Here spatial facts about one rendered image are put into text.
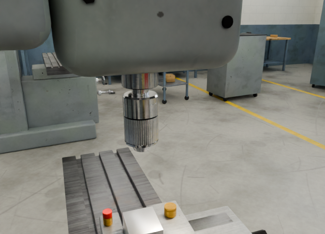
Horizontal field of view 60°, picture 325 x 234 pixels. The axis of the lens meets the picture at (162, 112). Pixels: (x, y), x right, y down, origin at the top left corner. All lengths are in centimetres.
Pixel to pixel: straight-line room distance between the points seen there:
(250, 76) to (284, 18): 444
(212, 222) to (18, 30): 48
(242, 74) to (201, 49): 475
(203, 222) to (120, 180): 34
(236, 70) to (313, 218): 307
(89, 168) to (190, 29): 72
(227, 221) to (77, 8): 48
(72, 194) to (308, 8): 956
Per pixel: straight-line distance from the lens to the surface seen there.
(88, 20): 25
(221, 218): 60
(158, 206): 56
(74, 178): 89
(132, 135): 37
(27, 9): 23
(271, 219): 229
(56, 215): 232
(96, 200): 78
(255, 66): 520
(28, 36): 23
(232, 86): 495
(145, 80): 35
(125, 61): 26
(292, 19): 961
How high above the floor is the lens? 136
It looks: 18 degrees down
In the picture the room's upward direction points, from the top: straight up
